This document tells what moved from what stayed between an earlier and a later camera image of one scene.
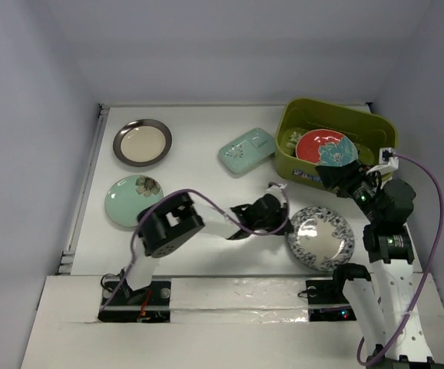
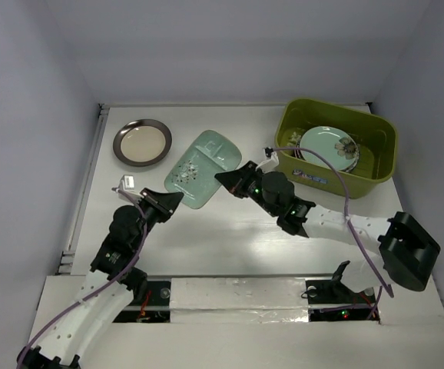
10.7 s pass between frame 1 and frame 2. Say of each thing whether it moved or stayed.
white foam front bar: stayed
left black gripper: moved
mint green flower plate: moved
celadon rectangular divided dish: moved
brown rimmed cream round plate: stayed
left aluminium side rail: stayed
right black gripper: moved
